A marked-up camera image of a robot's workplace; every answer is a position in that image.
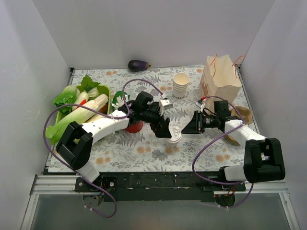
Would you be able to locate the white plastic cup lid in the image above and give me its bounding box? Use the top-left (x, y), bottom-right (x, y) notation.
top-left (168, 126), bottom-right (182, 143)

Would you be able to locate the white paper coffee cup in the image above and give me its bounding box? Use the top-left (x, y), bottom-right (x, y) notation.
top-left (165, 134), bottom-right (182, 148)

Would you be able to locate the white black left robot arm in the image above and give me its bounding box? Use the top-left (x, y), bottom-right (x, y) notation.
top-left (56, 92), bottom-right (173, 192)

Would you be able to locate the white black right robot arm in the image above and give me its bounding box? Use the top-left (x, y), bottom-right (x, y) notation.
top-left (181, 98), bottom-right (285, 191)

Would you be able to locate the brown paper takeout bag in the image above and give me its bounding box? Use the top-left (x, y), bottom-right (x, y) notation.
top-left (199, 55), bottom-right (242, 110)

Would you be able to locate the floral patterned table mat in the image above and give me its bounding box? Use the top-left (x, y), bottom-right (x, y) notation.
top-left (47, 66), bottom-right (271, 173)

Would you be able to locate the red straw holder cup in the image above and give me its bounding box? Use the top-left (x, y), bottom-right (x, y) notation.
top-left (125, 121), bottom-right (143, 134)

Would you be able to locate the brown cardboard cup carrier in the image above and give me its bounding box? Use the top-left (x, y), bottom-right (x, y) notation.
top-left (227, 106), bottom-right (253, 146)

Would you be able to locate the stack of white paper cups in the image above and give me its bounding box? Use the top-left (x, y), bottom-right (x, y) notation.
top-left (173, 72), bottom-right (190, 99)

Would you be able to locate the purple eggplant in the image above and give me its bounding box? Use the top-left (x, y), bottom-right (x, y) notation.
top-left (128, 59), bottom-right (151, 72)

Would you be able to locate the green plastic tray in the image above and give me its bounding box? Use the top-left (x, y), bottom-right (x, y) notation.
top-left (54, 84), bottom-right (111, 125)

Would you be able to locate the napa cabbage lower yellow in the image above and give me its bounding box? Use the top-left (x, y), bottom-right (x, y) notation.
top-left (87, 114), bottom-right (105, 123)

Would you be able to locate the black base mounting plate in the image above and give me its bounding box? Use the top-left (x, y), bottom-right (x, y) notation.
top-left (74, 171), bottom-right (248, 203)

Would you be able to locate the napa cabbage upper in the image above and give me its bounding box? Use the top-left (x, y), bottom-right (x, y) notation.
top-left (71, 93), bottom-right (109, 113)

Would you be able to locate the white radish with red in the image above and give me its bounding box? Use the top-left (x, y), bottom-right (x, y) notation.
top-left (74, 92), bottom-right (89, 105)

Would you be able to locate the green leafy herb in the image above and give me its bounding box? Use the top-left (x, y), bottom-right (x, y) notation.
top-left (81, 75), bottom-right (100, 92)

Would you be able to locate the green lettuce leaf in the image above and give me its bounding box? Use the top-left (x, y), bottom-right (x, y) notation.
top-left (52, 85), bottom-right (80, 107)

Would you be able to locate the large green napa cabbage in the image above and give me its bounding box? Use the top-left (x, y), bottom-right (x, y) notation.
top-left (46, 107), bottom-right (95, 145)

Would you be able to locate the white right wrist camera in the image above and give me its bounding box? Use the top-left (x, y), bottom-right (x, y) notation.
top-left (195, 97), bottom-right (206, 112)

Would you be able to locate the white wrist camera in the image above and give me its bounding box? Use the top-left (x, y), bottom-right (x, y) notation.
top-left (159, 98), bottom-right (173, 116)
top-left (195, 97), bottom-right (206, 112)

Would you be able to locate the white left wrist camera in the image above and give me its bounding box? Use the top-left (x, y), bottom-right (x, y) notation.
top-left (159, 98), bottom-right (173, 116)

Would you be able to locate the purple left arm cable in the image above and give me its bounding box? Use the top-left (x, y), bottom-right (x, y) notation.
top-left (43, 78), bottom-right (168, 218)

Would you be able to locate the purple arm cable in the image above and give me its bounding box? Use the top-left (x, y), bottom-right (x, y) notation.
top-left (192, 95), bottom-right (254, 208)
top-left (43, 78), bottom-right (168, 218)

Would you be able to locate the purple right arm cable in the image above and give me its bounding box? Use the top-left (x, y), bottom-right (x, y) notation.
top-left (192, 95), bottom-right (254, 208)

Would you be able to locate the aluminium frame rail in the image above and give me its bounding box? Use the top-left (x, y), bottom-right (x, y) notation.
top-left (30, 175), bottom-right (289, 195)

